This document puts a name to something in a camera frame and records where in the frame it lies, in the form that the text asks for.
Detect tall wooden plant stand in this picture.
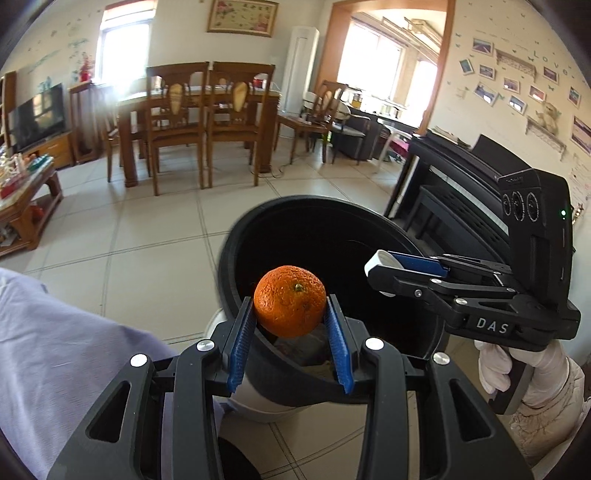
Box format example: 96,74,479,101
68,80,105,164

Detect small white plastic cup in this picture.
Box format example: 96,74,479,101
364,249,402,297

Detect wooden television cabinet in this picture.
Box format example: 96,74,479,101
18,130,75,169

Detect black trash bin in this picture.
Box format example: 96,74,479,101
203,195,451,423

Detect wooden bookshelf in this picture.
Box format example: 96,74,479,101
0,71,17,148

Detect orange mandarin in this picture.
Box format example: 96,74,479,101
254,265,326,339

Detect white standing air conditioner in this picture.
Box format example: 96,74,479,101
281,25,320,114

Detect plush bear figure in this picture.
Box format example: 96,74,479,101
538,102,560,132

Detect wooden coffee table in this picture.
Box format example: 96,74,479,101
0,161,64,257

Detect black upright piano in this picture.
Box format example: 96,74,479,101
383,128,541,278

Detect wooden dining table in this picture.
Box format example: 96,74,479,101
117,85,282,188

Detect round table floral cloth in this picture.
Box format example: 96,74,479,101
0,268,232,480

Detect wall photo frames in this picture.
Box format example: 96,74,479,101
457,37,591,153

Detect dark grey armchair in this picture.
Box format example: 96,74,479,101
339,113,384,162

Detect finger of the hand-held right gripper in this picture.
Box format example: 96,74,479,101
365,261,518,324
390,251,509,289

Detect person's right hand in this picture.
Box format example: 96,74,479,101
475,342,572,409

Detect window with roller blind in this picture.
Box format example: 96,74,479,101
99,4,155,86

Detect flat screen television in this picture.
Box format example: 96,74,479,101
8,83,65,151

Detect large framed flower painting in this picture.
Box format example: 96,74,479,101
206,0,279,38

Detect white plastic stool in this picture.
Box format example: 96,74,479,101
376,131,409,169

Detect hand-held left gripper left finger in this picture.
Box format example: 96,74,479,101
46,295,257,480

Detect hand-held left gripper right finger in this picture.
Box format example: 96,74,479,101
325,295,534,480

